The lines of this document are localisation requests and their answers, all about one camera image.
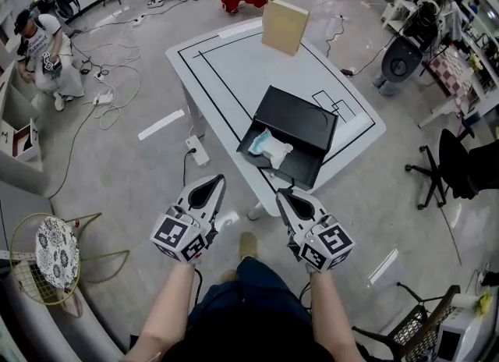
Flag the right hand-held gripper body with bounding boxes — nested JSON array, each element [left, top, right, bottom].
[[287, 214, 357, 274]]

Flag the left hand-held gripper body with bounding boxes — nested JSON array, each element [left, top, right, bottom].
[[150, 204, 218, 264]]

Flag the white blue cloth packet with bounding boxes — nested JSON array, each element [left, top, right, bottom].
[[248, 127, 294, 169]]

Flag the black box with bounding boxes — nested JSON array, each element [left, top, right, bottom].
[[236, 85, 338, 190]]

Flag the person's right forearm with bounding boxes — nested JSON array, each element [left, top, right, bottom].
[[310, 270, 358, 362]]

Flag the person's left forearm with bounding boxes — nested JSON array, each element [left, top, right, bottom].
[[124, 262, 196, 362]]

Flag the white cabinet with doors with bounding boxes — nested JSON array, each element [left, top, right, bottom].
[[0, 118, 42, 162]]

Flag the beige upright box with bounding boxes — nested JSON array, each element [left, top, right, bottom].
[[260, 0, 311, 57]]

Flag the person's beige shoe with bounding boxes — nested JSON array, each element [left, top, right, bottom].
[[238, 231, 259, 260]]

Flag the person's blue jeans legs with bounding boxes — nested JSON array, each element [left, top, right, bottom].
[[189, 257, 313, 338]]

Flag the floral chair cushion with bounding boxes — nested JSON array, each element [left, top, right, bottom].
[[35, 215, 82, 289]]

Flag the black mesh chair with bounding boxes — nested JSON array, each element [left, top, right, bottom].
[[352, 284, 461, 362]]

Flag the person's black shirt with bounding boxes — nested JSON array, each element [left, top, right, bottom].
[[161, 313, 352, 362]]

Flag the white table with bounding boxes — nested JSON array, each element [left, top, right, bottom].
[[165, 16, 387, 221]]

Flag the black office chair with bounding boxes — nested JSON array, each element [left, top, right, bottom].
[[405, 128, 499, 210]]

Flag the yellow flowers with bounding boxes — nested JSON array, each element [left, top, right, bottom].
[[475, 289, 494, 317]]

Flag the white microwave oven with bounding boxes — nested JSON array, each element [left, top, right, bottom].
[[436, 305, 499, 362]]

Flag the black round bag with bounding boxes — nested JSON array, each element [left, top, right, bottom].
[[380, 36, 424, 88]]

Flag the checkered cloth table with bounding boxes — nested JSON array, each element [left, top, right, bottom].
[[419, 46, 488, 127]]

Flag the white floor cable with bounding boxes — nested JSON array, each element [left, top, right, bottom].
[[69, 12, 143, 131]]

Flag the gold wire chair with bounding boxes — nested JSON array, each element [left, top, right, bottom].
[[9, 211, 129, 307]]

